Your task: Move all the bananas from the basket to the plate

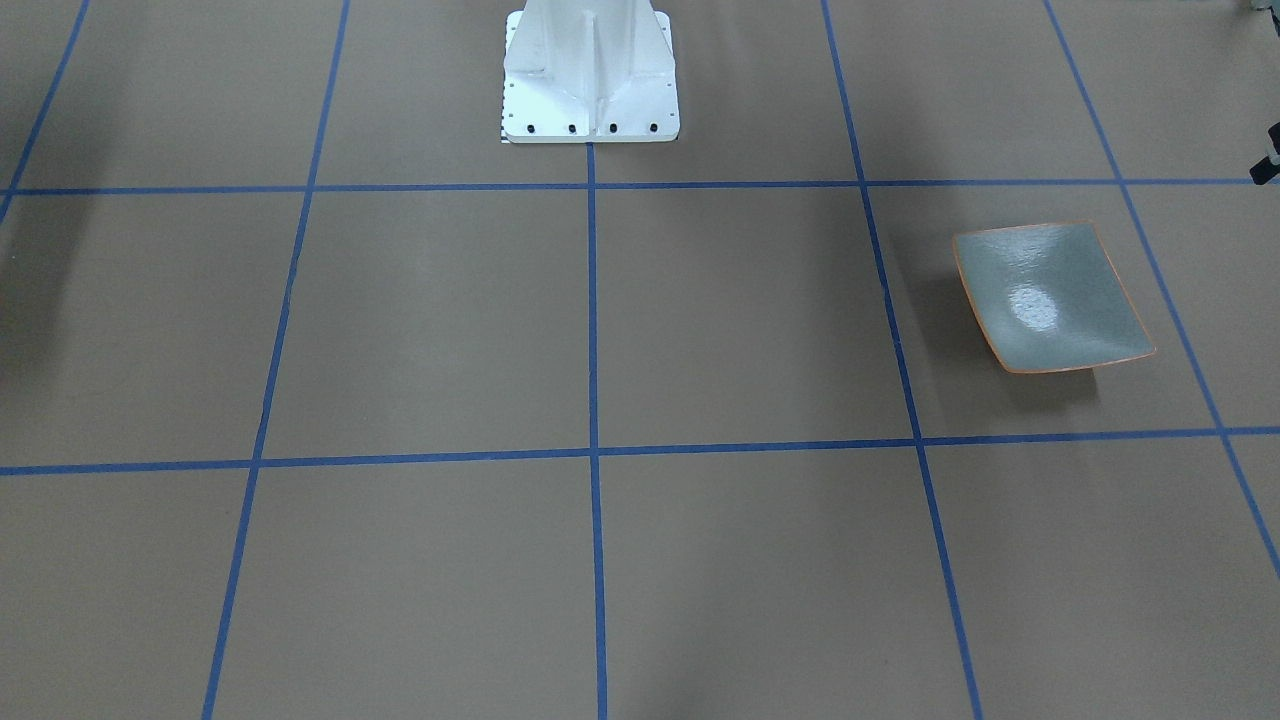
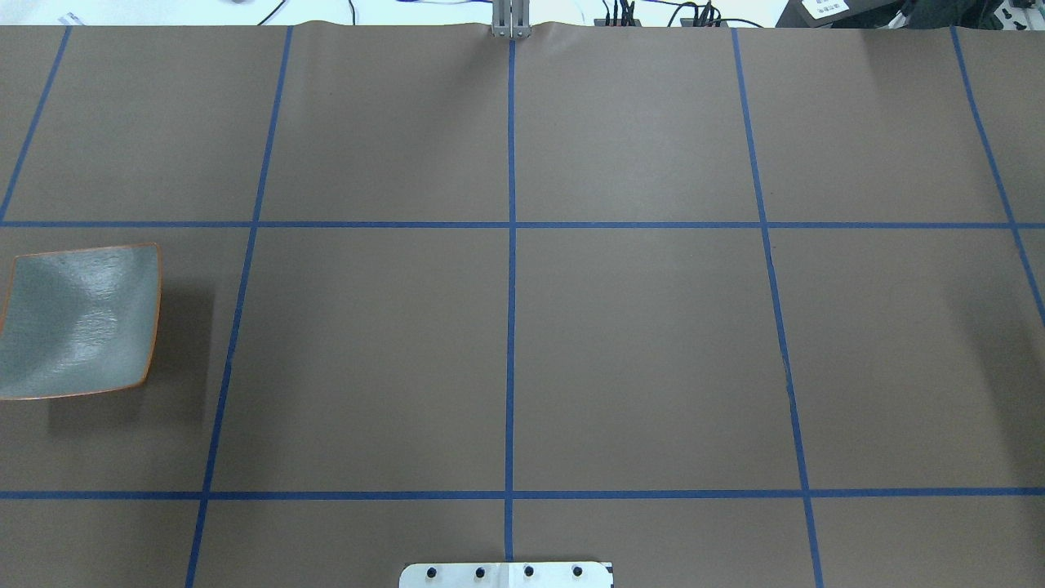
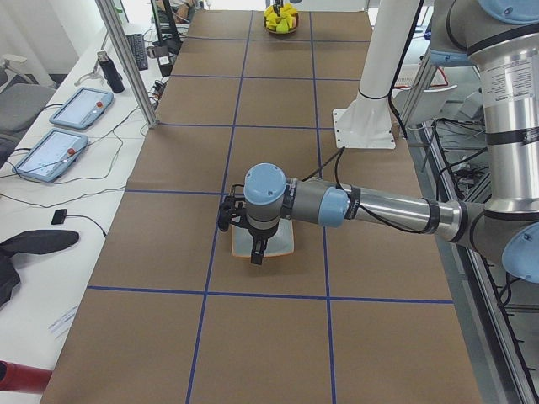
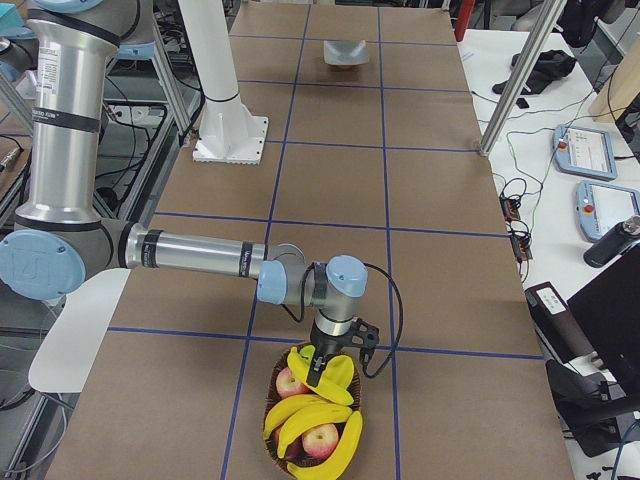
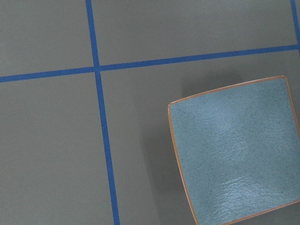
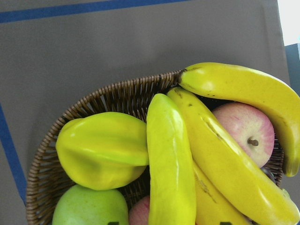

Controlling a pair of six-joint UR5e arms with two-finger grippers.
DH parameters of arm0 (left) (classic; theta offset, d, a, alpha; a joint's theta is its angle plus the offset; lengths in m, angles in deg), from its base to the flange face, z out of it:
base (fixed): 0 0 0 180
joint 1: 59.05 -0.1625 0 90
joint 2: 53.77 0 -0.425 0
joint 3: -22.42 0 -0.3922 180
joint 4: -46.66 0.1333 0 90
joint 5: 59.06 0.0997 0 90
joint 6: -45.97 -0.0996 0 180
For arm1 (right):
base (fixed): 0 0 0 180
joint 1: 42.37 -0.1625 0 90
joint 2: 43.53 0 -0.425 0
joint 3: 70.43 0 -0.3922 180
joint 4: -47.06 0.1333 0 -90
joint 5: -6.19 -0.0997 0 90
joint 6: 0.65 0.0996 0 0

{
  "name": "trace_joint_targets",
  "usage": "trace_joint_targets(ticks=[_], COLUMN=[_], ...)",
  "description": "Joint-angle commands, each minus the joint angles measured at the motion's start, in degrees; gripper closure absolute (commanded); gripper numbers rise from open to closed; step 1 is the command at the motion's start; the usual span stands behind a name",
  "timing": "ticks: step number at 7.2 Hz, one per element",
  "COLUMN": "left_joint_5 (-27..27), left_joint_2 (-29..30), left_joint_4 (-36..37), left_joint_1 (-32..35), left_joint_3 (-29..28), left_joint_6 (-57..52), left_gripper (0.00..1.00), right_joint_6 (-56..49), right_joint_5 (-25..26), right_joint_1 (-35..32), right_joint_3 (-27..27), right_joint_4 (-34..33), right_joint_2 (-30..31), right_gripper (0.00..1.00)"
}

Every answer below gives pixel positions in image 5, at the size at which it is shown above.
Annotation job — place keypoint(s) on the square grey-blue plate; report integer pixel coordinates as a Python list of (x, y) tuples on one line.
[(237, 150)]

